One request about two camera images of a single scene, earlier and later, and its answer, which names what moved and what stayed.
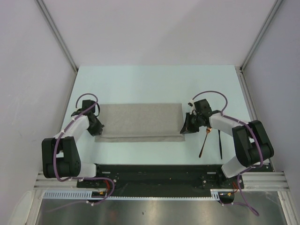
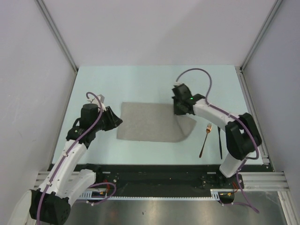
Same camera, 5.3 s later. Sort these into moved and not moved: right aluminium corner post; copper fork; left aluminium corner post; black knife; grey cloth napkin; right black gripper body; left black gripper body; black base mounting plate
Moved: left black gripper body; grey cloth napkin; right black gripper body
Not moved: black knife; right aluminium corner post; black base mounting plate; left aluminium corner post; copper fork
